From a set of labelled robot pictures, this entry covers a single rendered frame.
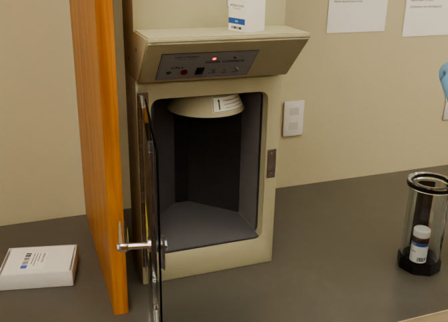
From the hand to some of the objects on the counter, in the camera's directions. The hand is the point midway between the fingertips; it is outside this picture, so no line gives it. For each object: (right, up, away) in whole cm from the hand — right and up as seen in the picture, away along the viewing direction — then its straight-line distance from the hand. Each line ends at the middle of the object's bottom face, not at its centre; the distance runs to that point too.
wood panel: (-93, -4, -1) cm, 93 cm away
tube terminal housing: (-71, -3, +3) cm, 71 cm away
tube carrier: (-16, -5, -3) cm, 17 cm away
